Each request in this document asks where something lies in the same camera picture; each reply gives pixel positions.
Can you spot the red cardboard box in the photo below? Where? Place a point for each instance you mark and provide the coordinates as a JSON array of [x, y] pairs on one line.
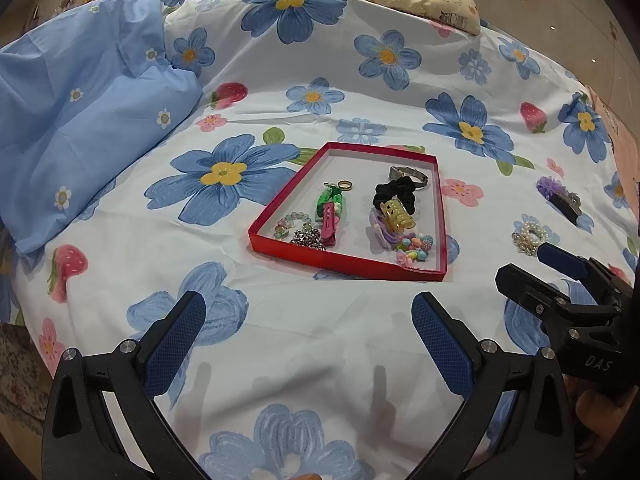
[[350, 165]]

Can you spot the black scrunchie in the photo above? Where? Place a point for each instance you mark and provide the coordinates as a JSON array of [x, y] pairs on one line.
[[395, 191]]

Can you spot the floral bed sheet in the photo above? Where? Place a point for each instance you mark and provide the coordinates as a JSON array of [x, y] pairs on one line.
[[310, 310]]

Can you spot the pink hair clip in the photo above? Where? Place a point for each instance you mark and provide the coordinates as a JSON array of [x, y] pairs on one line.
[[330, 221]]

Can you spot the yellow hair claw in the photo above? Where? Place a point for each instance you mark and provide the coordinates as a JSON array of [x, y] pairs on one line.
[[397, 212]]

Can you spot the pink cloth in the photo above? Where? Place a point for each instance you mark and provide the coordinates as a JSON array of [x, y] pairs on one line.
[[620, 135]]

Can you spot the person's right hand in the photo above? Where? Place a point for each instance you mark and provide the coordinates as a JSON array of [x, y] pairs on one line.
[[595, 412]]

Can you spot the patterned rug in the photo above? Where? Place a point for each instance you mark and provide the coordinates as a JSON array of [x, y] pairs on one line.
[[20, 375]]

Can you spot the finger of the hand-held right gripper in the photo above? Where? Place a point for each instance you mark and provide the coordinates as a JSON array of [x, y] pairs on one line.
[[525, 285], [560, 257]]

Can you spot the blue pillow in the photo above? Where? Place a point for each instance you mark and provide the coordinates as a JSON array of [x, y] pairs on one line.
[[75, 135]]

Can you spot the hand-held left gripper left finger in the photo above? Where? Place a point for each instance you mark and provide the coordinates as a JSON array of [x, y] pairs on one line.
[[175, 345]]

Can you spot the purple flower hair clip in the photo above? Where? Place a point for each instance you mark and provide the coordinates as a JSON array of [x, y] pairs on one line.
[[552, 187]]

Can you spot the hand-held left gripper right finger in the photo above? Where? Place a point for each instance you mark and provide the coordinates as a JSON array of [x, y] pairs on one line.
[[440, 340]]

